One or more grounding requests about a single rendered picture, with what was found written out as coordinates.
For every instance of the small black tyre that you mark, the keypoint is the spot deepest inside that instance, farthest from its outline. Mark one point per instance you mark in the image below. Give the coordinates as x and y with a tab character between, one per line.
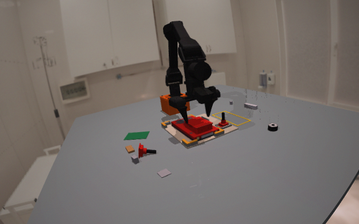
272	127

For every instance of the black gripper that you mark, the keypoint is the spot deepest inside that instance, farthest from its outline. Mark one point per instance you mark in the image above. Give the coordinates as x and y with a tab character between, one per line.
179	102

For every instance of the green rectangular mat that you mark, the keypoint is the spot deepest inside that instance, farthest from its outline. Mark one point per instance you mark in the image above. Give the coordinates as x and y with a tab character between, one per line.
137	135

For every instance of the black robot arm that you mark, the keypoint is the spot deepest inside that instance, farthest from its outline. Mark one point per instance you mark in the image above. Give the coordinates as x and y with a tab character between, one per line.
193	59

